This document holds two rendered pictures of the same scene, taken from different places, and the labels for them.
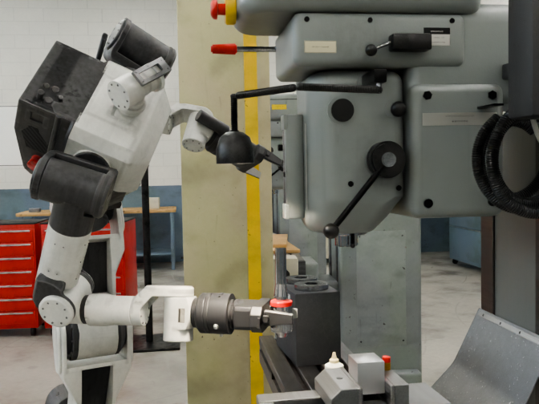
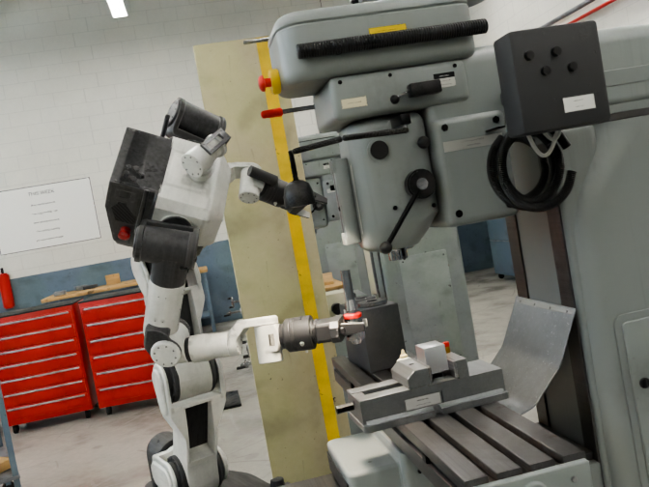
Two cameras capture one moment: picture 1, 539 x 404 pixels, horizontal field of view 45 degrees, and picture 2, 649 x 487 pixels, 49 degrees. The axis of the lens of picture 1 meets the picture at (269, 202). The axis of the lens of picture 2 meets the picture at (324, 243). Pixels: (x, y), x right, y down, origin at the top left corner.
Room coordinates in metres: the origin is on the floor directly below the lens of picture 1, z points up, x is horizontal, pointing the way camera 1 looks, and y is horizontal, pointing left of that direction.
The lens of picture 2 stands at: (-0.42, 0.09, 1.44)
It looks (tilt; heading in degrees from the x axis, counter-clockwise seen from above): 3 degrees down; 358
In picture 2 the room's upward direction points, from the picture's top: 10 degrees counter-clockwise
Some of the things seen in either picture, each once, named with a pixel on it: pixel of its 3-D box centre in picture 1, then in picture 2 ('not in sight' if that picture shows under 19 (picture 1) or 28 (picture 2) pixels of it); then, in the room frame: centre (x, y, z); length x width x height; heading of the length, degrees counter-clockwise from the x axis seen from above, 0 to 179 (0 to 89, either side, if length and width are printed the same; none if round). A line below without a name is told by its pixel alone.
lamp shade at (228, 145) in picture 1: (234, 147); (297, 192); (1.24, 0.06, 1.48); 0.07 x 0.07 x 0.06
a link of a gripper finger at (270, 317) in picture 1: (277, 318); (352, 329); (1.35, -0.01, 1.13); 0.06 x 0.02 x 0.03; 78
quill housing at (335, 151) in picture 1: (347, 153); (387, 184); (1.35, -0.16, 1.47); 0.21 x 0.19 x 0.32; 8
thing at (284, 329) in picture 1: (281, 317); (354, 328); (1.38, -0.02, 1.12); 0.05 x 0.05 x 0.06
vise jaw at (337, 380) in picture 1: (338, 388); (410, 372); (1.21, -0.12, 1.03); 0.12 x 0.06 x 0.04; 10
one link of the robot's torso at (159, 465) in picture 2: not in sight; (189, 468); (1.88, 0.56, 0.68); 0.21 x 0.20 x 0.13; 29
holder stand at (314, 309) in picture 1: (305, 317); (372, 330); (1.75, -0.09, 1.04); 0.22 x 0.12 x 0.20; 13
